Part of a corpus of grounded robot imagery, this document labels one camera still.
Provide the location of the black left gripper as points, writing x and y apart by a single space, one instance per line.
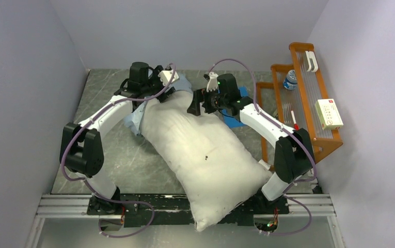
155 76

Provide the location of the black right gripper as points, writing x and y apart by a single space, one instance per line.
199 96

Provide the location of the light blue pillowcase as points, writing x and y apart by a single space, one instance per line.
133 121

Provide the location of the white pillow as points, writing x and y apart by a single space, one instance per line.
215 169

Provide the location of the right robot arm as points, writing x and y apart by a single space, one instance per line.
293 149

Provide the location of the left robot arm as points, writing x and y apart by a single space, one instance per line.
81 153

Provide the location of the orange tiered shelf rack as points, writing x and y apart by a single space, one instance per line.
301 100

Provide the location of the small water bottle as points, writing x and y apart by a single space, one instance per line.
290 81

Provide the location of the red-capped white marker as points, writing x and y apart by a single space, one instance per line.
295 125

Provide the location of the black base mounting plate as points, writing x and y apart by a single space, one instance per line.
175 210

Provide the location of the white hook clip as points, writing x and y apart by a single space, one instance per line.
310 62

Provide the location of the white red box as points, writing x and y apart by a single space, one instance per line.
328 114

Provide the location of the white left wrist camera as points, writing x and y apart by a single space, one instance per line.
168 76

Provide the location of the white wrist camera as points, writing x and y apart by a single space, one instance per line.
212 84
168 76

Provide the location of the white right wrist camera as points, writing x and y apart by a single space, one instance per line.
212 84

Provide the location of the aluminium frame rail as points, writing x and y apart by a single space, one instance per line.
74 206

